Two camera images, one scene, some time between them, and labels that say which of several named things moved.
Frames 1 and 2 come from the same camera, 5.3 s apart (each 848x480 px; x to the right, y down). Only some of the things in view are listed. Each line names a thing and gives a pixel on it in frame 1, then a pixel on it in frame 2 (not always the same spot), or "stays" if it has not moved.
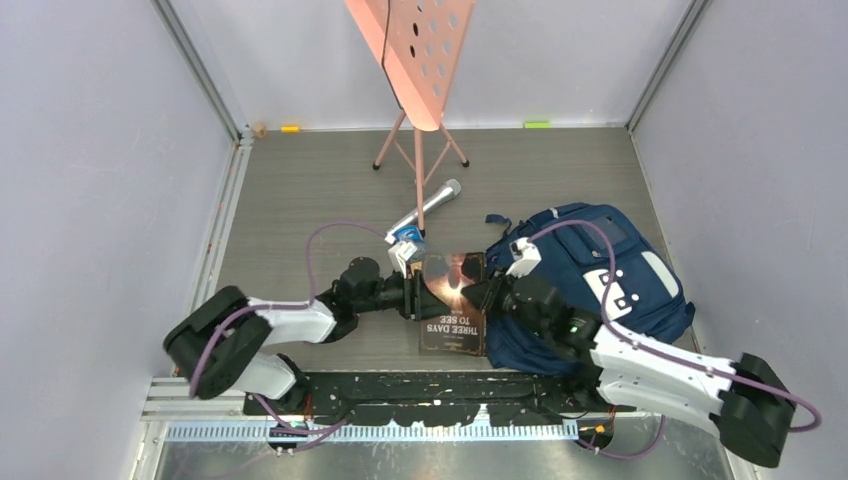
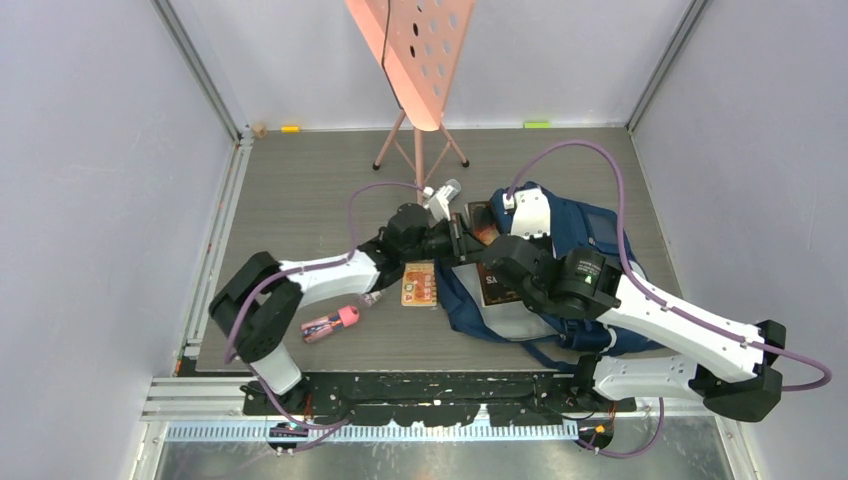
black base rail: [437, 398] stays
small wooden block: [259, 129] stays
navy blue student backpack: [514, 347] to [528, 209]
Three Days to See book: [462, 331] to [498, 285]
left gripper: [426, 304] to [462, 242]
